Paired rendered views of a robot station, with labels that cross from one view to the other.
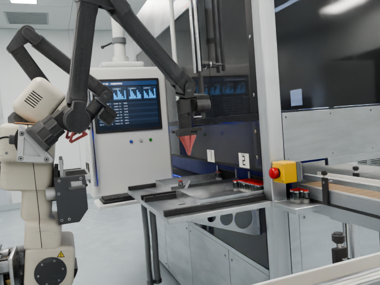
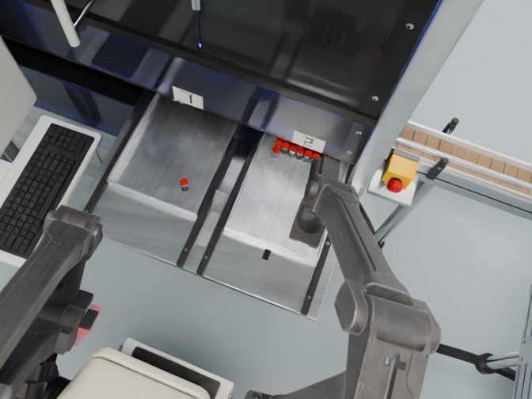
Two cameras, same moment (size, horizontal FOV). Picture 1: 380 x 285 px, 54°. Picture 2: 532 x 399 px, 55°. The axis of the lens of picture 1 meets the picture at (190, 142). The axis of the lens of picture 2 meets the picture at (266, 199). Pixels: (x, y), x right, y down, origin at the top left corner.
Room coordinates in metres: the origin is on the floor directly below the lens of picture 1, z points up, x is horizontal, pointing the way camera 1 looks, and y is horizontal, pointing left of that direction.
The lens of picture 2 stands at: (1.25, 0.40, 2.18)
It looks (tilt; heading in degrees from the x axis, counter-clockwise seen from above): 67 degrees down; 301
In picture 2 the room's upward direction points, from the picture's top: 11 degrees clockwise
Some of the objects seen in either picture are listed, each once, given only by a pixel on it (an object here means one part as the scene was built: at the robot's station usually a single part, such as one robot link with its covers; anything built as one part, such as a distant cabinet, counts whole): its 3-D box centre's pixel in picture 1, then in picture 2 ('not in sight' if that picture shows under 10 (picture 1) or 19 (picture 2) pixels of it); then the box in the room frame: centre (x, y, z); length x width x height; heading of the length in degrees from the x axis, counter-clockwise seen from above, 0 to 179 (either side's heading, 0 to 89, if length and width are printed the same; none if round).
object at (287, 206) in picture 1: (300, 205); (394, 178); (1.30, -0.37, 0.87); 0.14 x 0.13 x 0.02; 110
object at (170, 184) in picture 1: (195, 182); (178, 147); (1.81, -0.01, 0.90); 0.34 x 0.26 x 0.04; 110
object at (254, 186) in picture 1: (249, 187); (303, 155); (1.53, -0.23, 0.91); 0.18 x 0.02 x 0.05; 21
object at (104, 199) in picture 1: (137, 194); (39, 186); (2.04, 0.31, 0.82); 0.40 x 0.14 x 0.02; 112
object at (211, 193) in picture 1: (225, 193); (290, 190); (1.49, -0.13, 0.90); 0.34 x 0.26 x 0.04; 111
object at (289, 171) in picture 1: (285, 171); (399, 169); (1.30, -0.33, 1.00); 0.08 x 0.07 x 0.07; 110
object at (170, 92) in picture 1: (163, 78); not in sight; (2.54, 0.14, 1.51); 0.49 x 0.01 x 0.59; 20
